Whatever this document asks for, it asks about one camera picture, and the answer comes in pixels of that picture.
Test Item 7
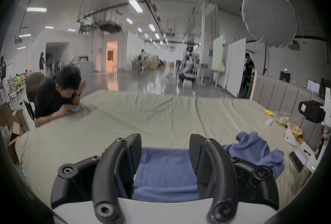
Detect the open brown carton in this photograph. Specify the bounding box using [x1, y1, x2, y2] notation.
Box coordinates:
[0, 108, 30, 164]

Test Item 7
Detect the round grey softbox lamp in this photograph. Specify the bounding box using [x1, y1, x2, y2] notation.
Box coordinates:
[241, 0, 298, 48]

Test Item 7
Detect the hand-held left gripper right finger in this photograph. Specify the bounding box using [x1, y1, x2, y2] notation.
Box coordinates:
[189, 134, 279, 223]

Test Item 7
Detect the group of people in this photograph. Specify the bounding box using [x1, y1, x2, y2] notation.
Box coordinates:
[131, 47, 202, 81]

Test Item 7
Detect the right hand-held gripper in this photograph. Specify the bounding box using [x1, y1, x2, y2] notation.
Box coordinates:
[297, 87, 331, 174]

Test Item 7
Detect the clear snack bag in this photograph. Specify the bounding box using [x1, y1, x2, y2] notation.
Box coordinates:
[275, 112, 292, 126]

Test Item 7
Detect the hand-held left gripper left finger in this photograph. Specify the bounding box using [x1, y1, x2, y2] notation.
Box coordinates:
[51, 133, 142, 224]

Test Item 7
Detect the bed with beige sheet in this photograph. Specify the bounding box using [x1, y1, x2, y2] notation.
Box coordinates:
[15, 89, 314, 211]

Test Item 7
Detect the grey padded headboard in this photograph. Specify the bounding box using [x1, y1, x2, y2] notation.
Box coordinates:
[251, 74, 327, 157]

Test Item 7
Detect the brown office chair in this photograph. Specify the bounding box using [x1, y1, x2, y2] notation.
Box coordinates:
[24, 72, 47, 121]

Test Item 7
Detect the black phone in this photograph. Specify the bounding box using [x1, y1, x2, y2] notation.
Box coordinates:
[289, 149, 308, 173]

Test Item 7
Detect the dark blue shirt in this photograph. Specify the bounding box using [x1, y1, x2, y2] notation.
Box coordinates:
[132, 147, 200, 203]

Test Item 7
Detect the person's right hand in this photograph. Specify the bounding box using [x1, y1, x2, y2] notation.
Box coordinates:
[319, 127, 331, 154]

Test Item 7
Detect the bunched pale blue garment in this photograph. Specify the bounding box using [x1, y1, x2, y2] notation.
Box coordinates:
[223, 131, 285, 180]

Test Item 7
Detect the whiteboard on stand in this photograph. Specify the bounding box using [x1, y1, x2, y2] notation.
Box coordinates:
[211, 35, 224, 87]

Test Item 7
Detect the yellow round packet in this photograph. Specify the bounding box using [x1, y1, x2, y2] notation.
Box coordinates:
[286, 122, 303, 138]

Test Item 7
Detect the white hand controller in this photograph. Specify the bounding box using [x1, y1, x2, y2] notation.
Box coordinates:
[284, 133, 299, 147]

